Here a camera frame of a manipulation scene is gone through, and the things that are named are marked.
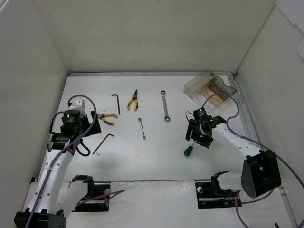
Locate green handled screwdriver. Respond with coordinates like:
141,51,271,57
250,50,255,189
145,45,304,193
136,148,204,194
183,143,195,157

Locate large silver ratchet wrench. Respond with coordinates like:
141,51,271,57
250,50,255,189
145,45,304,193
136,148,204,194
161,90,171,123

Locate small silver ratchet wrench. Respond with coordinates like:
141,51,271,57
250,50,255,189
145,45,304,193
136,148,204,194
138,118,146,140

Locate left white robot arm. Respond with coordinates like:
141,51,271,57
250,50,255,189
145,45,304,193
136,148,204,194
14,108,101,228

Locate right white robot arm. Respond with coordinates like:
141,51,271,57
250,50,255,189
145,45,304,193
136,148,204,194
185,108,282,199

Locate yellow side cutter pliers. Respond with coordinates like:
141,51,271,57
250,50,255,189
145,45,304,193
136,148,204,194
96,113,119,126

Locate lower dark hex key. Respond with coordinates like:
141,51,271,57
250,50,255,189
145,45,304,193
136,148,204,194
92,133,114,155

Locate dark hex key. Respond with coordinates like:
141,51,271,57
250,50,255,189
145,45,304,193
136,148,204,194
92,133,114,155
111,94,121,115

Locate clear plastic organizer container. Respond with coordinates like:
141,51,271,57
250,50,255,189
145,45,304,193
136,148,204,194
183,69,237,113

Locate upper dark hex key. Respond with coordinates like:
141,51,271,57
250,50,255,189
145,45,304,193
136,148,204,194
111,94,121,115

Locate yellow needle nose pliers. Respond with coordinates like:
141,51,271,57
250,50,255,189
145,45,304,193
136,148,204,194
127,89,140,112

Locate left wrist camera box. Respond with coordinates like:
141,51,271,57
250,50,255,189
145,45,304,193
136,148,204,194
69,99,85,112

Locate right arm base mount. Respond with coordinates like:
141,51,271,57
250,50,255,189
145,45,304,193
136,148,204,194
195,171,241,209

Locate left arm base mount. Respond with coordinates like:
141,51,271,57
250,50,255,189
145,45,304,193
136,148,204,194
72,175,111,212

